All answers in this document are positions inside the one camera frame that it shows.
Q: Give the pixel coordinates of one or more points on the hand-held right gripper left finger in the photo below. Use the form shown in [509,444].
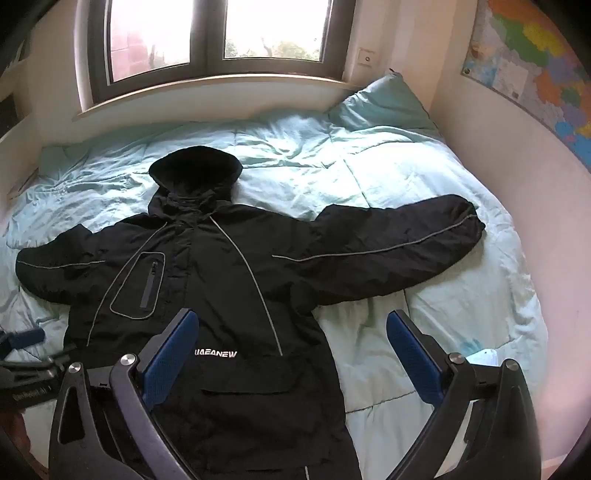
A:
[171,347]

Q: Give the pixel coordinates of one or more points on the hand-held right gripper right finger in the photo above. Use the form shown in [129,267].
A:
[411,350]

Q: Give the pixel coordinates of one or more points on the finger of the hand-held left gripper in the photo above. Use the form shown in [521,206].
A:
[25,340]

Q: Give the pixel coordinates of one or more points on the black hooded jacket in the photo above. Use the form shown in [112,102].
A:
[221,258]

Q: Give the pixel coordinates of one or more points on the light blue duvet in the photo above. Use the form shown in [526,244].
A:
[369,175]

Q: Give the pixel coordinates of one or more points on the light blue pillow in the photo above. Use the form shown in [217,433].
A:
[383,104]

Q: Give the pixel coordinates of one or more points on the dark framed window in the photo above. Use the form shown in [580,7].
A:
[207,32]

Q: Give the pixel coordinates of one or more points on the white wall switch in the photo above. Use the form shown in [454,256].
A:
[368,58]

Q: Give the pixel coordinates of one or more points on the colourful wall map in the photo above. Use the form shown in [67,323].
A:
[535,60]

